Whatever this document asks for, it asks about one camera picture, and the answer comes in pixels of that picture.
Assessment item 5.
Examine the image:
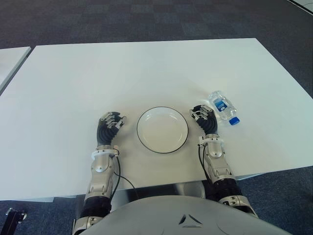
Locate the white plate black rim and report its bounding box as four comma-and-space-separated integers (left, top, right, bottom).
136, 106, 189, 154

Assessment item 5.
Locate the white neighbouring table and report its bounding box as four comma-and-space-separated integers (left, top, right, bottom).
0, 46, 32, 95

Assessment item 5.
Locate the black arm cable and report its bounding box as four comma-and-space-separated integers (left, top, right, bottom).
198, 143, 211, 196
110, 146, 138, 197

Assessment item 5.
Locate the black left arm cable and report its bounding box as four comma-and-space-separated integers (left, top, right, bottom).
110, 146, 138, 197

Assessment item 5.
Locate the clear water bottle blue cap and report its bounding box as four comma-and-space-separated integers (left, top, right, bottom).
207, 90, 241, 126

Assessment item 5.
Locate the white cylinder under table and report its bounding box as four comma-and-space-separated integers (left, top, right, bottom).
171, 181, 206, 199

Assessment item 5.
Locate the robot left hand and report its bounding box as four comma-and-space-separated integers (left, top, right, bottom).
96, 111, 128, 147

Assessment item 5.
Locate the black floor stand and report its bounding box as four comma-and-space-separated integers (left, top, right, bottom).
4, 207, 27, 235

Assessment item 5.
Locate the white table edge in background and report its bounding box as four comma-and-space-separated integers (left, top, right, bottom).
286, 0, 313, 12

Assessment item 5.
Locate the grey robot torso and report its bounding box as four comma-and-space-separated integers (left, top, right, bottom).
92, 195, 291, 235

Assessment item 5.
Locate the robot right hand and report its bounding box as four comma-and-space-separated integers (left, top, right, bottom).
188, 104, 220, 136

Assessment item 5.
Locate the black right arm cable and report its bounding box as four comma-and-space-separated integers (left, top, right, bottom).
198, 143, 211, 196

